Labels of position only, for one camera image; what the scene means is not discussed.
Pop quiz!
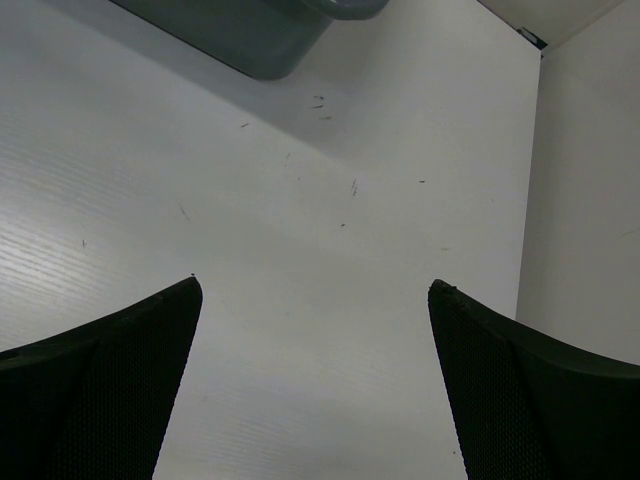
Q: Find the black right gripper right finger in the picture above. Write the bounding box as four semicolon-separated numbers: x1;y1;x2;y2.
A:
428;280;639;479

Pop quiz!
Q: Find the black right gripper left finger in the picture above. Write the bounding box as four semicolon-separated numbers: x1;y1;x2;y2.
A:
1;277;203;479

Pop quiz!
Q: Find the grey plastic bin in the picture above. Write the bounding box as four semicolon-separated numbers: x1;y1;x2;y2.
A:
115;0;388;80

